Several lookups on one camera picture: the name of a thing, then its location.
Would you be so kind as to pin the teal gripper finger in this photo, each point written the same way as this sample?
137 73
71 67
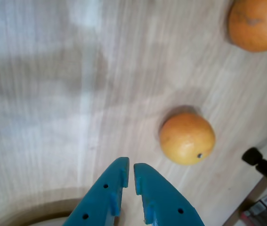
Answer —
95 202
164 202

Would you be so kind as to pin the red and black box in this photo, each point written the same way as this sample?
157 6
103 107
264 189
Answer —
247 217

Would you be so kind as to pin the pale yellowish orange fruit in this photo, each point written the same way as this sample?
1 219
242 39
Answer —
185 139

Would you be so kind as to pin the deep orange fruit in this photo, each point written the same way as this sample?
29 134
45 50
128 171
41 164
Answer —
255 26

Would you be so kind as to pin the white plate with blue petals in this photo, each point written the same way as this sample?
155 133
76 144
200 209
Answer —
50 223

